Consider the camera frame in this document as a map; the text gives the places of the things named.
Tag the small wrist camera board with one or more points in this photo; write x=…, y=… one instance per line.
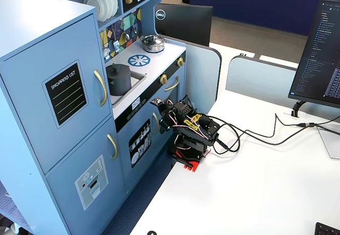
x=156, y=102

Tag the gold stove knob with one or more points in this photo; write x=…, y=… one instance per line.
x=180, y=61
x=163, y=79

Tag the red table clamp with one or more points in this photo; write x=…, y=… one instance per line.
x=190, y=163

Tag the gray monitor stand base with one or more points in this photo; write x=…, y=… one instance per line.
x=330, y=142

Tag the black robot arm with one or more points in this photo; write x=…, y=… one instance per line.
x=197, y=128

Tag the blue-gray long desk divider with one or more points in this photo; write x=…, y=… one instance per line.
x=260, y=80

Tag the black keyboard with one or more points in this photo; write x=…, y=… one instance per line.
x=326, y=229

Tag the black Dell monitor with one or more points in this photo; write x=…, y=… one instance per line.
x=186, y=23

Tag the hanging toy whisk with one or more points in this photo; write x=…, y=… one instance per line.
x=106, y=52

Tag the hanging toy ladle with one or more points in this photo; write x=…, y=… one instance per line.
x=127, y=34

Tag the blue toy kitchen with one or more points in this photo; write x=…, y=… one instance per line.
x=53, y=139

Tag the gray pot lid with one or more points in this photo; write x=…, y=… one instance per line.
x=118, y=70

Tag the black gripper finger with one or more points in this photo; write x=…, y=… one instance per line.
x=170, y=127
x=162, y=128

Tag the black monitor with lit screen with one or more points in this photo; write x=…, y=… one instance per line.
x=318, y=51

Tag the hanging toy spoon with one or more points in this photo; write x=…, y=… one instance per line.
x=135, y=29

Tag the blue-gray rounded desk divider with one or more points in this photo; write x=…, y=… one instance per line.
x=203, y=75

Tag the silver pot with lid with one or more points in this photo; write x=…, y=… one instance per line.
x=152, y=43

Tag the gray pot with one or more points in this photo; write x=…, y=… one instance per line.
x=120, y=86

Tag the hanging toy spatula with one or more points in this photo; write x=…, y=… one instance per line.
x=116, y=45

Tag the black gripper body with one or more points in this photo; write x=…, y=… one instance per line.
x=164, y=121

